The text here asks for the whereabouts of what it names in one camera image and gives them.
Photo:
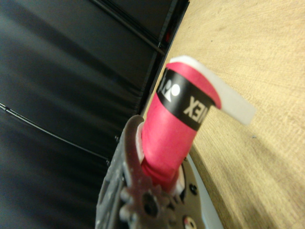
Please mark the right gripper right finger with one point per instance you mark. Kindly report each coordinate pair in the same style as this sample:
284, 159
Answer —
133, 169

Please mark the black curtain stand pole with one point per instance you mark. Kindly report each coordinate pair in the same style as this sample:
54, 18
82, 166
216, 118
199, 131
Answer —
164, 33

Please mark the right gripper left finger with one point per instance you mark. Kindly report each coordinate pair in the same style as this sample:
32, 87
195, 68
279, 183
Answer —
112, 183

